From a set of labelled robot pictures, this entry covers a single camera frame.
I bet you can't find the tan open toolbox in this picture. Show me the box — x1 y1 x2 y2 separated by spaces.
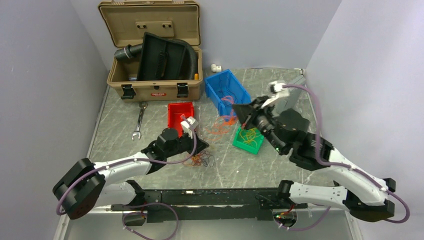
98 0 203 102

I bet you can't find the blue plastic bin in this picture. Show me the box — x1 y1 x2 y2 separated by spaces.
204 69 251 116

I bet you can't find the black tray insert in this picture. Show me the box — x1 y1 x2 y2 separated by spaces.
136 32 187 81

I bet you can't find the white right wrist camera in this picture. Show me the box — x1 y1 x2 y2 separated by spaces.
260 81 290 109

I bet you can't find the grey plastic case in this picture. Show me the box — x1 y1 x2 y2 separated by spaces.
274 75 306 114

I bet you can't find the green plastic bin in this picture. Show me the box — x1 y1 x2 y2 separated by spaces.
232 127 264 155

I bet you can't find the red plastic bin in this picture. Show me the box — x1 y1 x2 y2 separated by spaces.
167 102 195 137

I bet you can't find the black corrugated hose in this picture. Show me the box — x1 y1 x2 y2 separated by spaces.
114 38 199 81

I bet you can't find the orange wire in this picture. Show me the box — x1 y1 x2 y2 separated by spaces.
202 95 239 143

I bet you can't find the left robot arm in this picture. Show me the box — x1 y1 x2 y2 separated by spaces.
52 128 210 220

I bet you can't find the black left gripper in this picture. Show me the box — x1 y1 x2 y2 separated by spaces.
165 128 209 158

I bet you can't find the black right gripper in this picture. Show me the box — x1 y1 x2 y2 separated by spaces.
232 95 288 154

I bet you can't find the white pipe elbow fitting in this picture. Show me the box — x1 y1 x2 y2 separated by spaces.
210 63 222 73

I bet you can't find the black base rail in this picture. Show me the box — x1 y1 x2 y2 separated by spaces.
111 187 307 223

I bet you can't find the silver combination wrench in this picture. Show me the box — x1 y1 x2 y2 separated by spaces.
131 101 148 141

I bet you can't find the purple wire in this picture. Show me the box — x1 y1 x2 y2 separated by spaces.
216 77 241 107

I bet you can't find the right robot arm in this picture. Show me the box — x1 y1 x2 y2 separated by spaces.
232 96 396 223

